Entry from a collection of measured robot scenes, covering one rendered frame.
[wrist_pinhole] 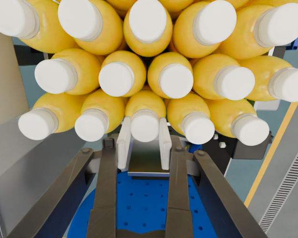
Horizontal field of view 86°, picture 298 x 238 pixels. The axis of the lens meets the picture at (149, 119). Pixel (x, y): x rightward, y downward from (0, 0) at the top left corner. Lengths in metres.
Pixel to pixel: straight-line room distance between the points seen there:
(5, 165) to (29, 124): 0.48
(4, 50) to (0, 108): 0.09
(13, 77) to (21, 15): 0.14
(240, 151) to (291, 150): 1.66
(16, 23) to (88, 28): 0.07
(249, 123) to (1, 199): 0.72
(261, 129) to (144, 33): 0.19
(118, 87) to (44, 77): 0.09
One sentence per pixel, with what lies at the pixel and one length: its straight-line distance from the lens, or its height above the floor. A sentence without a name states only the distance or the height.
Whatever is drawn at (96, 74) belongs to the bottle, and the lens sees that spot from 0.26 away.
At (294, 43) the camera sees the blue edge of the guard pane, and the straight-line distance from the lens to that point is 0.44.
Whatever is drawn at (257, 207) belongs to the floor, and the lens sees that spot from 2.36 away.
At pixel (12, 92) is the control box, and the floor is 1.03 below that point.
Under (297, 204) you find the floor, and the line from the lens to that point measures 2.58.
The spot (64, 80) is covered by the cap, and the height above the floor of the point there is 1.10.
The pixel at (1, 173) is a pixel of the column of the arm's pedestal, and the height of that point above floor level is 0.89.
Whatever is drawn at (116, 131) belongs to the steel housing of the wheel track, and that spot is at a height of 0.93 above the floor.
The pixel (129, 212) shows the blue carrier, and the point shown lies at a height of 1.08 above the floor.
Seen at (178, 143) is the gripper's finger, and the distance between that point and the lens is 0.17.
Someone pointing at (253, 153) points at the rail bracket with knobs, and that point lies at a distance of 0.41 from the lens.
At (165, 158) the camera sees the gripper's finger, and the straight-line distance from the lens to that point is 0.16.
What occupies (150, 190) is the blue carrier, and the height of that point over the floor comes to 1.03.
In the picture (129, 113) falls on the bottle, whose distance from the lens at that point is 0.24.
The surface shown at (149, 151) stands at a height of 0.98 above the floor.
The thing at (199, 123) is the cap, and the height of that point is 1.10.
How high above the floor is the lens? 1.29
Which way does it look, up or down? 69 degrees down
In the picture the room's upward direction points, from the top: 180 degrees clockwise
